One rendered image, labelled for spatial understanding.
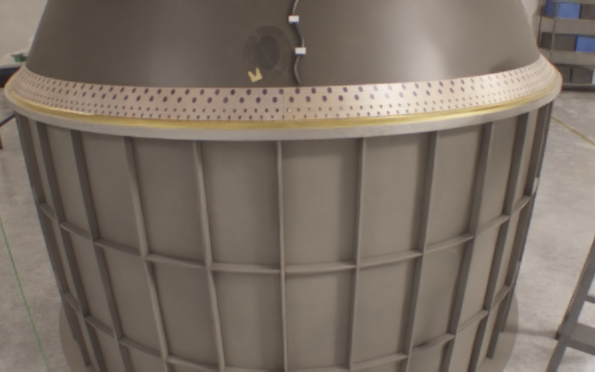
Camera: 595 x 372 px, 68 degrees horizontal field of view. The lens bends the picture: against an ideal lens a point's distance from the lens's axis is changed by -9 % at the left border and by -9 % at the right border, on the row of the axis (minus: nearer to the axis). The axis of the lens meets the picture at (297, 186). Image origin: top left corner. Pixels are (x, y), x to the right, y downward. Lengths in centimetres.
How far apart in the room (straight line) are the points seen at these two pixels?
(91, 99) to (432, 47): 88
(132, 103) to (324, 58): 47
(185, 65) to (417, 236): 75
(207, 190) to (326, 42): 45
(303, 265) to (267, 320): 21
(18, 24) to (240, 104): 694
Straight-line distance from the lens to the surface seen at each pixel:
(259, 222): 121
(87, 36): 143
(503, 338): 232
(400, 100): 117
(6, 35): 805
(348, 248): 127
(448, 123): 119
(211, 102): 113
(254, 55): 115
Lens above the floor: 149
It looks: 24 degrees down
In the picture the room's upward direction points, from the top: 1 degrees counter-clockwise
